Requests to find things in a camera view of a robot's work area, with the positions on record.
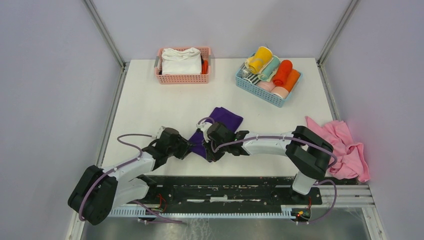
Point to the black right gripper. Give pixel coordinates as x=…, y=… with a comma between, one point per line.
x=210, y=155

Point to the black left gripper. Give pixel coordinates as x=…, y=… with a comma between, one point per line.
x=184, y=145

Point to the purple cloth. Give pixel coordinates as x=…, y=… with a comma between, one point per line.
x=220, y=114

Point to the yellow towel with grey pattern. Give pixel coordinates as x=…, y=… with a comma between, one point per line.
x=261, y=58

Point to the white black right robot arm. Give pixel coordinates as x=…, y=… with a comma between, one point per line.
x=311, y=154

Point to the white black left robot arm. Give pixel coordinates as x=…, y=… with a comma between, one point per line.
x=100, y=190

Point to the blue perforated plastic basket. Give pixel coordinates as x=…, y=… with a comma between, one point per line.
x=261, y=93

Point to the pink perforated plastic basket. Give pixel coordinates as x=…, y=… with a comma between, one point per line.
x=183, y=78

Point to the green white striped rolled towel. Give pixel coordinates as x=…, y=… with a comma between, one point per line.
x=253, y=79

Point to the grey white rolled towel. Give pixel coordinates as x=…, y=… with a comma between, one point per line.
x=244, y=73

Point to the pink rolled towel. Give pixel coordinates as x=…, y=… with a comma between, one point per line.
x=266, y=85

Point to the orange towel in pink basket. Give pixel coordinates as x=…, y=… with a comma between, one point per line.
x=204, y=67

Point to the orange and peach rolled towel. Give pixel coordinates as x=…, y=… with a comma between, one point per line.
x=284, y=90

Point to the teal rolled towel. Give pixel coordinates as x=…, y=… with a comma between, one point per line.
x=267, y=72

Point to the folded white towel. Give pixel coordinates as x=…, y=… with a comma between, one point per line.
x=181, y=62

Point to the yellow rolled towel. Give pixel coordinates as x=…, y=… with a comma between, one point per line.
x=247, y=62

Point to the red-orange rolled towel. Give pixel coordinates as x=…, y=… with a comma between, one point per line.
x=282, y=73

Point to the crumpled pink cloth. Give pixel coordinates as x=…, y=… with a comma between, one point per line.
x=351, y=163

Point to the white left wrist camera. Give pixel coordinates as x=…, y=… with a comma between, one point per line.
x=160, y=131

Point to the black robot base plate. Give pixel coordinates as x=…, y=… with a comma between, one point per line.
x=226, y=195

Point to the white slotted cable duct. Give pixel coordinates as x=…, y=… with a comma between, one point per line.
x=133, y=211

